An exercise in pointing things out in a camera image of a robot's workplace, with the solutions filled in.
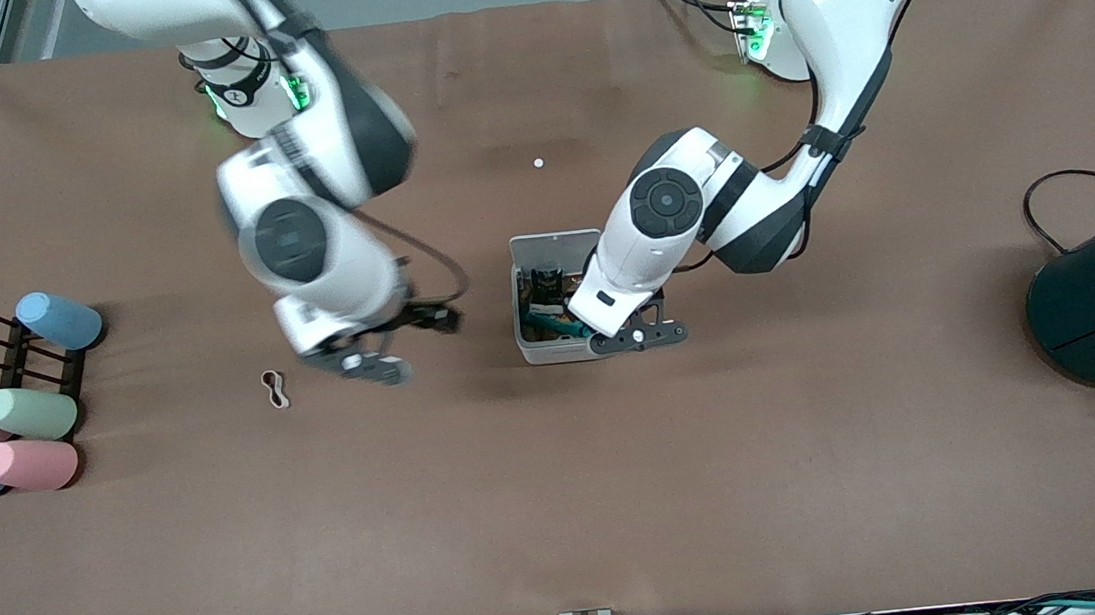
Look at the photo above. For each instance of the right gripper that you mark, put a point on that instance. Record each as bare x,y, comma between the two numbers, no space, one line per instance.
424,315

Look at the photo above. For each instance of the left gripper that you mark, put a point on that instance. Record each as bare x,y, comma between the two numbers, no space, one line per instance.
547,284

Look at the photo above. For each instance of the white lidded trash bin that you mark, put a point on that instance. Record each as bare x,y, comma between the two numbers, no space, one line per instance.
552,349

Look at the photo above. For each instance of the beige rubber band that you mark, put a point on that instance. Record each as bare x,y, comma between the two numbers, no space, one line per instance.
276,399

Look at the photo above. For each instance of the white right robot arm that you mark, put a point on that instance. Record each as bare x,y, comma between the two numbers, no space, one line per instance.
340,137

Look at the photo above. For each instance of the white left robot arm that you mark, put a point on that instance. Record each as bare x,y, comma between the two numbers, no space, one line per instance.
840,8

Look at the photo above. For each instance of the brown paper table cover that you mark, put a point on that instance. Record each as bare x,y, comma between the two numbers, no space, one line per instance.
567,507

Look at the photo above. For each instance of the green plastic cup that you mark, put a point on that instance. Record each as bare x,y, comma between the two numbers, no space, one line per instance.
30,414

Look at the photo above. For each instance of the dark wooden cup rack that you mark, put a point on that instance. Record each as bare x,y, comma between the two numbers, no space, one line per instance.
13,364

